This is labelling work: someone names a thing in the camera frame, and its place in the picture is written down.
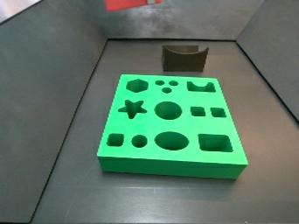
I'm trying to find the red double-square block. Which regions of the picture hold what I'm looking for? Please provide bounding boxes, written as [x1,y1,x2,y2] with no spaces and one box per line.
[105,0,163,11]

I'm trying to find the green foam shape board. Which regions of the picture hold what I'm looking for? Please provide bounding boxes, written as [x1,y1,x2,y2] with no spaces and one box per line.
[98,74,249,179]

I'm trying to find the black curved cradle block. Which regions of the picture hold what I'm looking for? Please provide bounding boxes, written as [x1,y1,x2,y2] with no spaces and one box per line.
[163,45,210,72]

